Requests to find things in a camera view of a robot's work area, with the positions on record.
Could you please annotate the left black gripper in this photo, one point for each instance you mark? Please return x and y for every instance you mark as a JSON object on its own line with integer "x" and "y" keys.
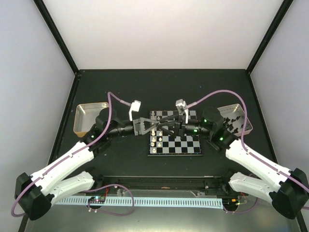
{"x": 138, "y": 125}

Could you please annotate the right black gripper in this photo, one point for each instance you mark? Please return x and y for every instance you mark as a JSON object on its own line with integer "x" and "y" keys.
{"x": 181, "y": 128}

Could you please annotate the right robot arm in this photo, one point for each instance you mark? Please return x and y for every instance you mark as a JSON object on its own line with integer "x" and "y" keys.
{"x": 286, "y": 190}

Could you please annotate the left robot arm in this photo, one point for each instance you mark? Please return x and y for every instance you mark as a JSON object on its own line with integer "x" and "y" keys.
{"x": 38, "y": 192}

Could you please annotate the black chess pieces in tray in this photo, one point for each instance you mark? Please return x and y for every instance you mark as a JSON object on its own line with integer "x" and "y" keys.
{"x": 234, "y": 125}

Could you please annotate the black and white chessboard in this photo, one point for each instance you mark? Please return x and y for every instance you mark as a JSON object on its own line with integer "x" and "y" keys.
{"x": 178, "y": 146}

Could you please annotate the pink metal tray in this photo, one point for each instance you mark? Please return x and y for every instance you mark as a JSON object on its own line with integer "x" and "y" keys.
{"x": 232, "y": 111}

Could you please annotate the gold metal tray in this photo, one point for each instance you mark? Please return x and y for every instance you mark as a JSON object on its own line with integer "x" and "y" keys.
{"x": 85, "y": 117}

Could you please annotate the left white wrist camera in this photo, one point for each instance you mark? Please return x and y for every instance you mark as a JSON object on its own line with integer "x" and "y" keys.
{"x": 134, "y": 107}

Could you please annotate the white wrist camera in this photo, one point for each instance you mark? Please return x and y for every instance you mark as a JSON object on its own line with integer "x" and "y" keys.
{"x": 134, "y": 107}
{"x": 182, "y": 109}

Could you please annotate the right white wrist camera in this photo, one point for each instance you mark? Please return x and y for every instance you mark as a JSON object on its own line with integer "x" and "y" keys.
{"x": 182, "y": 109}

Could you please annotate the black aluminium frame rail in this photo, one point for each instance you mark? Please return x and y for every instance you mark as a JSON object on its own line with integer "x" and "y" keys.
{"x": 208, "y": 185}

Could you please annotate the light blue cable duct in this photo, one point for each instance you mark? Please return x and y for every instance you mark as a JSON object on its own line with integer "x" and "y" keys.
{"x": 212, "y": 203}

